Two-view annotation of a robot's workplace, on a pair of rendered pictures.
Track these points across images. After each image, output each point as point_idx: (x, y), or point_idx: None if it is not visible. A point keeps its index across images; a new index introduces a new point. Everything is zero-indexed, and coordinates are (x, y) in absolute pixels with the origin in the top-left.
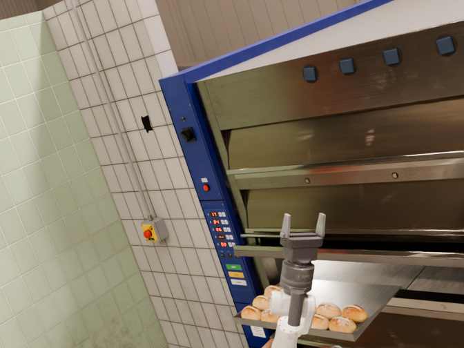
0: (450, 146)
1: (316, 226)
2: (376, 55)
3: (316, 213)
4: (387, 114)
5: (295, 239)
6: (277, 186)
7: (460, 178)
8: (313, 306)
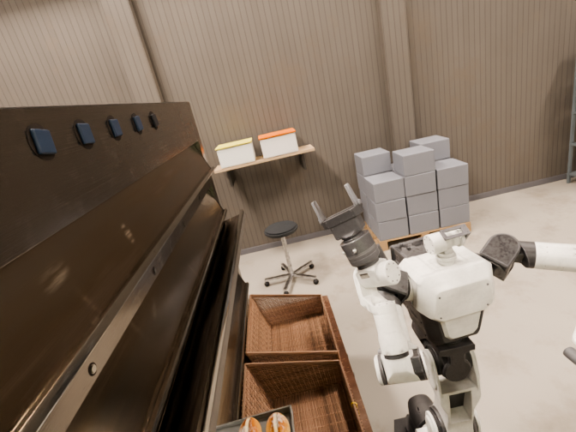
0: (170, 213)
1: (320, 215)
2: (103, 124)
3: (123, 421)
4: (119, 202)
5: (351, 206)
6: None
7: None
8: None
